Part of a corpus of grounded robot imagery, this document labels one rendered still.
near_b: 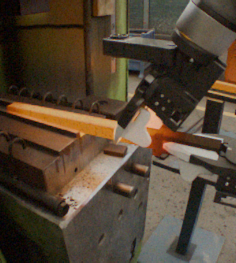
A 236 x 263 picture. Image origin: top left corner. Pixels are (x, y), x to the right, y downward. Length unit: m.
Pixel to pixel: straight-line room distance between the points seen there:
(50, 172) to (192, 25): 0.31
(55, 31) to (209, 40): 0.54
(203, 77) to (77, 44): 0.46
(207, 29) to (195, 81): 0.08
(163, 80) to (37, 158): 0.25
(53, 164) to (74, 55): 0.39
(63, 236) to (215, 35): 0.37
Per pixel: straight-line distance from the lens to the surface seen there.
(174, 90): 0.35
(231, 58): 3.94
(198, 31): 0.32
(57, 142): 0.47
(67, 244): 0.46
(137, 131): 0.40
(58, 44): 0.78
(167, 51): 0.34
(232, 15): 0.32
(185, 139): 0.40
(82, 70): 0.75
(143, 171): 0.58
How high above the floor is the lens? 1.23
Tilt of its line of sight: 29 degrees down
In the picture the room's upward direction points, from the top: straight up
